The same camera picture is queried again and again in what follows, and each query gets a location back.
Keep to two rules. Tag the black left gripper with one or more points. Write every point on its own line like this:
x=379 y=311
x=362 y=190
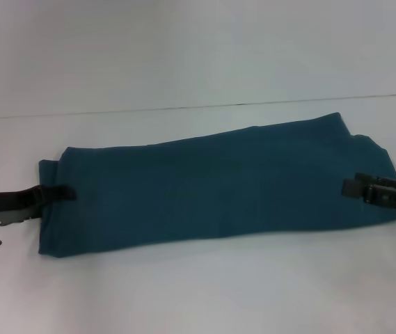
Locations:
x=13 y=205

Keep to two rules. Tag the blue t-shirt with pink print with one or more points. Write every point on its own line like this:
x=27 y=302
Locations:
x=218 y=188

